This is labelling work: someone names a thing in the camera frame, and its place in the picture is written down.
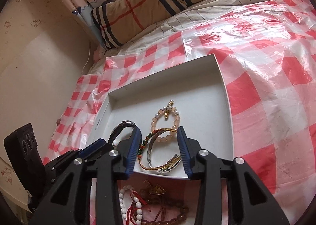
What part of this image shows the left plaid pillow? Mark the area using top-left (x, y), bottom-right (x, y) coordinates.
top-left (91, 0), bottom-right (186, 50)

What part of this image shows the pink pearl bead bracelet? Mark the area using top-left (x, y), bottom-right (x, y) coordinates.
top-left (150, 100), bottom-right (181, 142)

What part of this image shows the engraved silver bangle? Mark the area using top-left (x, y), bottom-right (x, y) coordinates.
top-left (147, 128), bottom-right (182, 174)

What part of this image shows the red white checkered plastic sheet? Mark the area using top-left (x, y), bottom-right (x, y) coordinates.
top-left (43, 0), bottom-right (315, 224)

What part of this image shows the white shallow cardboard box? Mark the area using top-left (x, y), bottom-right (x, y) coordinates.
top-left (87, 54), bottom-right (234, 160)

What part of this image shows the white charging cable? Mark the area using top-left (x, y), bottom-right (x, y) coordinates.
top-left (82, 39), bottom-right (92, 73)

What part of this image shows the white bead bracelet red cord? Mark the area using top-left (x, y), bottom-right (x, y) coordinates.
top-left (118, 184), bottom-right (144, 225)

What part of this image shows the red cord charm bracelet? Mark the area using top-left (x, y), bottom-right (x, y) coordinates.
top-left (125, 179), bottom-right (169, 225)

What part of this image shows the black braided leather bracelet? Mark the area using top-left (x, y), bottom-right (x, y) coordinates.
top-left (108, 120), bottom-right (137, 145)

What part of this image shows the gold cord bracelet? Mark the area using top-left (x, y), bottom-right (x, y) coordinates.
top-left (137, 128), bottom-right (182, 174)

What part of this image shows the amber brown bead bracelet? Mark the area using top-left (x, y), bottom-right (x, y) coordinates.
top-left (140, 198), bottom-right (190, 225)

